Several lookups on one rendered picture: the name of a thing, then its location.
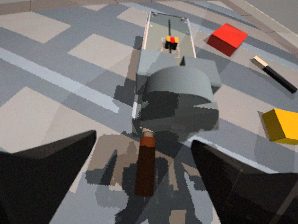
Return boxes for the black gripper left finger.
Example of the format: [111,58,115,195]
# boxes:
[0,130,97,224]

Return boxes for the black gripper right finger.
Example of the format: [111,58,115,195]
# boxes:
[190,140,298,224]

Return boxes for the yellow cube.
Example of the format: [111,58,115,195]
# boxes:
[261,109,298,145]

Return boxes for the red rectangular block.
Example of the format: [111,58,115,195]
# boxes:
[207,23,248,57]

